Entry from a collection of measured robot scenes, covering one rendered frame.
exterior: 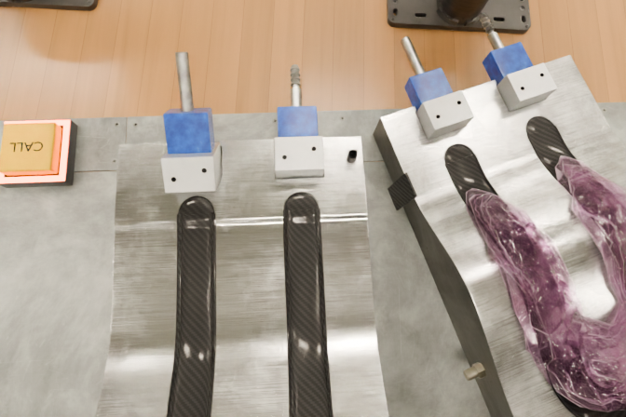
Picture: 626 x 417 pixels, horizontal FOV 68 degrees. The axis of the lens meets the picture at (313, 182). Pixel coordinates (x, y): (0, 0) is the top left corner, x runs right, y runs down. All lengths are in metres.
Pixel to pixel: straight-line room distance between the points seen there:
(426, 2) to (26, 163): 0.55
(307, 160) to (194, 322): 0.20
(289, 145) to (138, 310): 0.22
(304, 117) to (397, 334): 0.27
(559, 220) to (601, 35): 0.33
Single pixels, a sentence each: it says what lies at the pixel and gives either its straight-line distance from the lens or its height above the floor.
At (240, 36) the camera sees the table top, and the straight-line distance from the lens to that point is 0.68.
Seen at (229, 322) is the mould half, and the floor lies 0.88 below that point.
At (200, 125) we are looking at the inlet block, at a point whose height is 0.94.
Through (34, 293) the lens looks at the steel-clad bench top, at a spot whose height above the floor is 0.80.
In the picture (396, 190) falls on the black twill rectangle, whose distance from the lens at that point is 0.57.
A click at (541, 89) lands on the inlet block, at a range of 0.61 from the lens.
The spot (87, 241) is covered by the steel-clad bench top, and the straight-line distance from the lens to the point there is 0.62.
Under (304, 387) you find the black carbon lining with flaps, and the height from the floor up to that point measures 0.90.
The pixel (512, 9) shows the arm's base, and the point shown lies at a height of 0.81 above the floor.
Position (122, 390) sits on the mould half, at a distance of 0.50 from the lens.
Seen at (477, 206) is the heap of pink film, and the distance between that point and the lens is 0.54.
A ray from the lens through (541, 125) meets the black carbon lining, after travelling 0.63.
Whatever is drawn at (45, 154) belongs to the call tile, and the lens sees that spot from 0.63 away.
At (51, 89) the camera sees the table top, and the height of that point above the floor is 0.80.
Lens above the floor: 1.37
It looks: 75 degrees down
